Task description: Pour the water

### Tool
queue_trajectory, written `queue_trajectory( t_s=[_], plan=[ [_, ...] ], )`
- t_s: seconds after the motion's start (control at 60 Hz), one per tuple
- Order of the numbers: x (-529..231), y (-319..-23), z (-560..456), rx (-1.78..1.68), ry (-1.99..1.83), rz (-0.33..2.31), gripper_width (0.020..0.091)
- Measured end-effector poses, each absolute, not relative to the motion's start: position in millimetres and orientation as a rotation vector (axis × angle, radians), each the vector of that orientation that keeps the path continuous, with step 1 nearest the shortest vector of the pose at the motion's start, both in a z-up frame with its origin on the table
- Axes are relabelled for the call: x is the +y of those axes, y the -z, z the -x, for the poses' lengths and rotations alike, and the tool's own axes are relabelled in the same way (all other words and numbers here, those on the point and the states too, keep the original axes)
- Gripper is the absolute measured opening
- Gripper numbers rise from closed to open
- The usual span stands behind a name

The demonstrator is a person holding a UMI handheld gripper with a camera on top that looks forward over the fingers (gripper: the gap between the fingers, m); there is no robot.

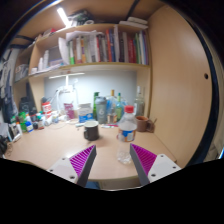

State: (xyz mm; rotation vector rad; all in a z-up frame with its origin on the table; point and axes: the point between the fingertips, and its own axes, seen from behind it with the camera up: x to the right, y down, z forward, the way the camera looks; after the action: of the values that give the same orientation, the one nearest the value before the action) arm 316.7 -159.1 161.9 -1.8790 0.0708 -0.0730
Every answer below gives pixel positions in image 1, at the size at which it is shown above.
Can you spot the yellow-capped bottle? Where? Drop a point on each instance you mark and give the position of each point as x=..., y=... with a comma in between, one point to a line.
x=112, y=98

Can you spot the white and blue carton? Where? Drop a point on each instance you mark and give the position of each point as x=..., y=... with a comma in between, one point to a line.
x=85, y=114

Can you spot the black mug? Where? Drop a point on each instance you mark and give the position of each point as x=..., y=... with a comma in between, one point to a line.
x=91, y=131

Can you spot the magenta pouch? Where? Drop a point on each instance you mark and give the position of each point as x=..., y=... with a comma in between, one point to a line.
x=69, y=110

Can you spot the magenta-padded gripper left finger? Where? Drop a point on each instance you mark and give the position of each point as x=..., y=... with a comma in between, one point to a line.
x=78, y=165

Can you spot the green plastic bottle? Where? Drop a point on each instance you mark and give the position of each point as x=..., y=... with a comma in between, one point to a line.
x=95, y=100

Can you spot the clear glass bottle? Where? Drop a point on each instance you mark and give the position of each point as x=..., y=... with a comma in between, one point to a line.
x=139, y=103

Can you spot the red and white can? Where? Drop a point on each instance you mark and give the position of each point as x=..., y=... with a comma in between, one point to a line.
x=46, y=107

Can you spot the grey shaker bottle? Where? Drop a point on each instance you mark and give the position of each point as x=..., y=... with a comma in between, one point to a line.
x=101, y=111

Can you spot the brown mug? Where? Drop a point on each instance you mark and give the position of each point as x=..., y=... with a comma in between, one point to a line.
x=142, y=124

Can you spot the white wall socket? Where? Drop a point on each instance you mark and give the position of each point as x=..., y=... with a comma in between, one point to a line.
x=65, y=89

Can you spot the clear red-capped water bottle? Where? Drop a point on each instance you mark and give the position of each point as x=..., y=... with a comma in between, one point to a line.
x=127, y=133

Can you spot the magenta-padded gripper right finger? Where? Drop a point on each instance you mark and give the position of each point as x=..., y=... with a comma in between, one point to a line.
x=150, y=165

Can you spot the ceiling light tube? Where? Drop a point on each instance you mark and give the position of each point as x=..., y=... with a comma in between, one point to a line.
x=63, y=16

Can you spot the wooden shelf unit with books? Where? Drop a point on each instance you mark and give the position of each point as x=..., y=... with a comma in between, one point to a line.
x=100, y=46

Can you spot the small green glass bottle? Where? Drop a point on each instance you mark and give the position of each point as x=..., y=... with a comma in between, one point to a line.
x=119, y=106

